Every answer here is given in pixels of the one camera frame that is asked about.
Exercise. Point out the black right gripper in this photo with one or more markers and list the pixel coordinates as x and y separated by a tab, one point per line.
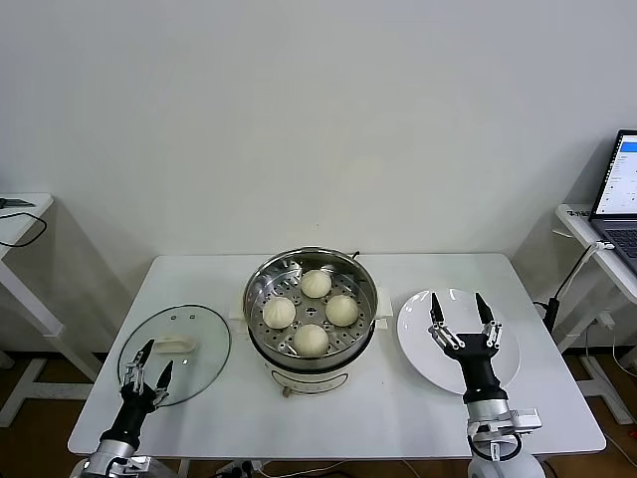
478	366

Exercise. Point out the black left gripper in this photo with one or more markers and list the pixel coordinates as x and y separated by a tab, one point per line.
130	413

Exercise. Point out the round glass pot lid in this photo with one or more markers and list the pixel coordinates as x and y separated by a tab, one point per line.
171	343

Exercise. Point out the white steamed baozi bun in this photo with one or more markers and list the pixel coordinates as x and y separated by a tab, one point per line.
310	340
342	310
278	313
316	284

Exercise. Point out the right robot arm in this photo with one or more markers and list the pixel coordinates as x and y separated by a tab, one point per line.
492	418

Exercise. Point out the perforated steel steamer basket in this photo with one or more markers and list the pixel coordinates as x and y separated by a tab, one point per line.
311	312

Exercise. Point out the white round plate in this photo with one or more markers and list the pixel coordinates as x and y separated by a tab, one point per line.
413	338

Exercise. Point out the black power adapter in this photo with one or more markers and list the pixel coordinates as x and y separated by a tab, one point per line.
551	309

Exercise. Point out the white power strip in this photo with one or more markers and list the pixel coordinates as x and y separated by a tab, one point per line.
244	466

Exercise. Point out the white side table with laptop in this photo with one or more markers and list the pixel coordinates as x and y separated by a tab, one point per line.
577	226

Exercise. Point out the white electric cooker base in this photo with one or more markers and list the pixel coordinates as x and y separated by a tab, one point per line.
308	381

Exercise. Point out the grey open laptop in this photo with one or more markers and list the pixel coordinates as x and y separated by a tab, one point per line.
619	174

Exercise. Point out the dark flat device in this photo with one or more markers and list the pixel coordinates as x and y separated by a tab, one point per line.
15	202

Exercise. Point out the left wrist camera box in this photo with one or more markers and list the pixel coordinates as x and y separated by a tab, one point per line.
134	464

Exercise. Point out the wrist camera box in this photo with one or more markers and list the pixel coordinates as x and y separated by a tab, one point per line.
526	419
134	464

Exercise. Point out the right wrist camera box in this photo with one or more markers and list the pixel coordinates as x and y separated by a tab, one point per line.
526	419

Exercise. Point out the white wall power adapter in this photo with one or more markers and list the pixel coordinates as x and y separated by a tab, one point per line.
606	318

